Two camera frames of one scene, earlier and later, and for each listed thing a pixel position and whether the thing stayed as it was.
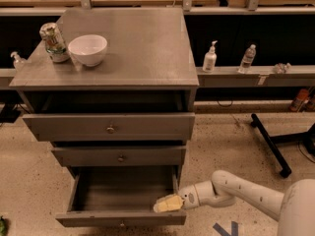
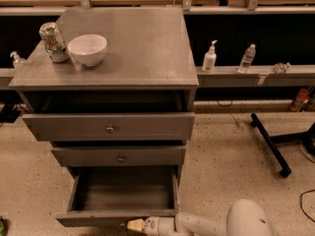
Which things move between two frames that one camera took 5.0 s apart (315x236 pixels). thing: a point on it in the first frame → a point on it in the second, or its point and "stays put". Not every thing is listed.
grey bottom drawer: [120, 196] stays put
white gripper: [189, 197] → [157, 227]
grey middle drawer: [120, 156] stays put
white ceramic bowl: [91, 49] stays put
